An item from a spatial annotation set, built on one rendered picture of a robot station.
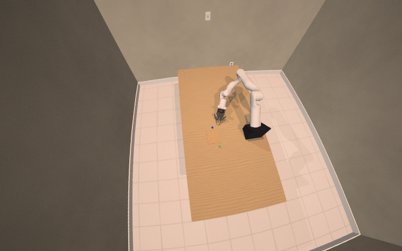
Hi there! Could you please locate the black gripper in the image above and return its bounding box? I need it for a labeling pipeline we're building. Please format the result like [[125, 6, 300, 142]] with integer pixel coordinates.
[[214, 108, 226, 124]]

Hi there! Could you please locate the tan square mat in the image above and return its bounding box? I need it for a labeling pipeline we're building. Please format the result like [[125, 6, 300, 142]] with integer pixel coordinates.
[[206, 130, 221, 144]]

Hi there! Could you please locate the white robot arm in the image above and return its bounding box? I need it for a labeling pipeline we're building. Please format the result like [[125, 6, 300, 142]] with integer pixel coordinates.
[[218, 69, 263, 128]]

